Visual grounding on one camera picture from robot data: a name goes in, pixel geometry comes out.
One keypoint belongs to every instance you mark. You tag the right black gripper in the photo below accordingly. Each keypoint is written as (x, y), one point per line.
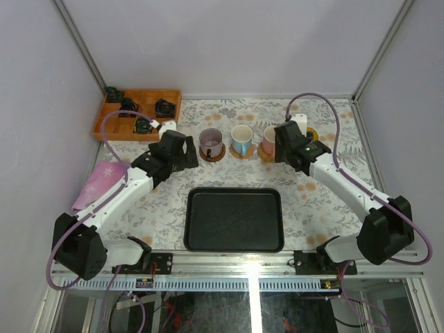
(279, 152)

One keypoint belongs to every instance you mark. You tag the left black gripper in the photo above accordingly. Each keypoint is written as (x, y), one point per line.
(181, 149)

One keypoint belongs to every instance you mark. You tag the woven rattan coaster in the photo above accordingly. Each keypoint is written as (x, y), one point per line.
(248, 155)
(264, 155)

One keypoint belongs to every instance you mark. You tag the pink ceramic mug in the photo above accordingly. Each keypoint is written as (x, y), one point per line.
(268, 141)

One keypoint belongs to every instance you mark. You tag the yellow glass mug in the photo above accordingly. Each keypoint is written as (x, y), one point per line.
(312, 134)

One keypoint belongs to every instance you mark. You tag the purple glass mug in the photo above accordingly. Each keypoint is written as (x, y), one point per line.
(211, 141)

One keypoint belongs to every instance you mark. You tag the light brown wooden coaster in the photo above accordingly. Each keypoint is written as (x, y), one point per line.
(213, 159)

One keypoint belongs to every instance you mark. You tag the light blue mug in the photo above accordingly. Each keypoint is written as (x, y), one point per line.
(242, 136)

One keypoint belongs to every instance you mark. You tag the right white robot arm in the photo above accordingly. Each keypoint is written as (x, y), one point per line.
(384, 231)

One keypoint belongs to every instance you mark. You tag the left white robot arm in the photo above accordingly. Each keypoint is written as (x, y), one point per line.
(78, 240)

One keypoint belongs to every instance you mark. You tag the green black rolled item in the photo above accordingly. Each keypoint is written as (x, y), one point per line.
(142, 126)

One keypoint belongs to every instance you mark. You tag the orange wooden divided box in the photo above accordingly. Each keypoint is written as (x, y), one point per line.
(119, 128)

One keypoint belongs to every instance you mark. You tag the floral tablecloth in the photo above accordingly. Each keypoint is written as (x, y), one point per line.
(311, 212)

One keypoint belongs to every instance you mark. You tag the pink printed cloth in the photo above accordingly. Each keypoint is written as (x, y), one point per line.
(103, 177)

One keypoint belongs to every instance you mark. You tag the black serving tray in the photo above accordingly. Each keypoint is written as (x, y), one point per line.
(234, 220)

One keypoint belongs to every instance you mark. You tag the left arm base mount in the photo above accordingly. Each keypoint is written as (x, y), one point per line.
(152, 264)

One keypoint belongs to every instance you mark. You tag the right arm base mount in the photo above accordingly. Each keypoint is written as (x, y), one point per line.
(314, 262)

